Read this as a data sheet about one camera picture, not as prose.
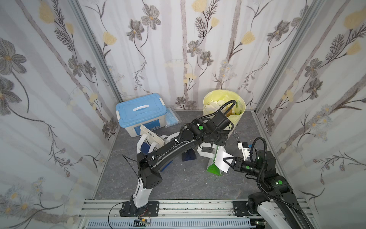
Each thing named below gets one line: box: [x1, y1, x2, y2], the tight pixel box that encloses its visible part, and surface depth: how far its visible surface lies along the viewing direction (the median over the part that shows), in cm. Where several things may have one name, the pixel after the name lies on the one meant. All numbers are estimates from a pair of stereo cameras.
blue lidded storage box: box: [115, 93, 168, 138], surface depth 100 cm
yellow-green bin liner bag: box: [203, 89, 246, 122], surface depth 95 cm
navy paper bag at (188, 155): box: [181, 148, 197, 162], surface depth 92 cm
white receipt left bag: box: [136, 123, 165, 155], surface depth 78 cm
